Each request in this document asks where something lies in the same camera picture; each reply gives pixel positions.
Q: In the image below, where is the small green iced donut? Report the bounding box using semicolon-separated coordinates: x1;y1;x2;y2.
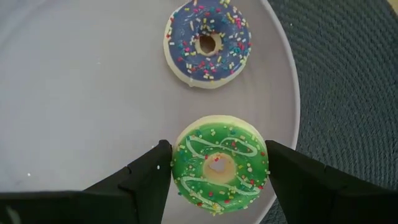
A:
170;114;270;216

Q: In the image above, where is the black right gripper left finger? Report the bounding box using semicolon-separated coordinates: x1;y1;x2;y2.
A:
83;139;173;224

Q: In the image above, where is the small purple sprinkled donut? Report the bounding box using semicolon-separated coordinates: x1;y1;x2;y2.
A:
163;0;252;90

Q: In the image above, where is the dark round woven placemat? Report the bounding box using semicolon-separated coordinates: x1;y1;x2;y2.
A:
259;0;398;224

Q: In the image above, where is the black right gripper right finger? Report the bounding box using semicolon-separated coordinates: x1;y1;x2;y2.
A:
265;139;354;224

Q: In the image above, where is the lilac round plate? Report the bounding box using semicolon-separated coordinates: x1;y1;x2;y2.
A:
0;0;301;224

